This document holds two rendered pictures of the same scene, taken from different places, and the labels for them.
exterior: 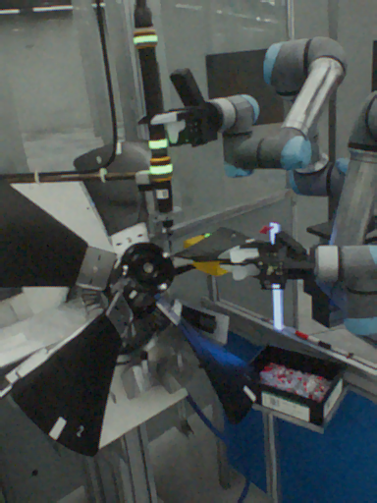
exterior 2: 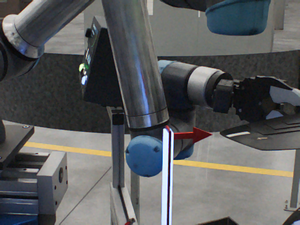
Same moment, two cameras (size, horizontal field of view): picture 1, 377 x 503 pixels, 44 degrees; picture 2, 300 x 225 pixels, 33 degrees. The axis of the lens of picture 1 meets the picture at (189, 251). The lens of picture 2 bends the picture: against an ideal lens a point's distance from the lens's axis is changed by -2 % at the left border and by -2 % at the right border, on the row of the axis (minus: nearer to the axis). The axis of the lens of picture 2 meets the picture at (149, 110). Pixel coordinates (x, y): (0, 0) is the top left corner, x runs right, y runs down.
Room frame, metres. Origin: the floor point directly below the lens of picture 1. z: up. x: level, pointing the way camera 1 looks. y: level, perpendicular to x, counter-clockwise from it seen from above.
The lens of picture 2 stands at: (1.79, 0.04, 1.42)
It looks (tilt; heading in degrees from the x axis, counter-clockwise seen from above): 17 degrees down; 207
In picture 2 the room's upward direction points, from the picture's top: 1 degrees clockwise
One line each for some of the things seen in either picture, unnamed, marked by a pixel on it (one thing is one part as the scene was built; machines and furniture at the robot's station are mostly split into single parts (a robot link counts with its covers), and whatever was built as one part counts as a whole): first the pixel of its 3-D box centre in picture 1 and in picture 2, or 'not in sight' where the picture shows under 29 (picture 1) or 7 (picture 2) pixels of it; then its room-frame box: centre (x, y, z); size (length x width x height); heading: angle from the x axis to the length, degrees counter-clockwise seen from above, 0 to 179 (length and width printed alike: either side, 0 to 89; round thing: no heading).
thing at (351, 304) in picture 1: (358, 303); (174, 131); (0.90, -0.36, 1.08); 0.11 x 0.08 x 0.11; 6
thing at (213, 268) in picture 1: (210, 255); not in sight; (1.43, -0.07, 1.02); 0.16 x 0.10 x 0.11; 37
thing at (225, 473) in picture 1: (218, 407); not in sight; (1.46, -0.05, 0.39); 0.04 x 0.04 x 0.78; 37
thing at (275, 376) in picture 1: (292, 388); not in sight; (0.96, -0.22, 0.83); 0.19 x 0.14 x 0.03; 52
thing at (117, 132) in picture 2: not in sight; (117, 149); (0.77, -0.56, 0.96); 0.03 x 0.03 x 0.20; 37
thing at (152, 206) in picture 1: (159, 194); not in sight; (0.98, 0.05, 1.35); 0.09 x 0.07 x 0.10; 72
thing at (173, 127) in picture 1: (171, 128); not in sight; (0.97, 0.01, 1.48); 0.09 x 0.03 x 0.06; 146
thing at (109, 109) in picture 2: not in sight; (113, 105); (0.69, -0.63, 1.04); 0.24 x 0.03 x 0.03; 37
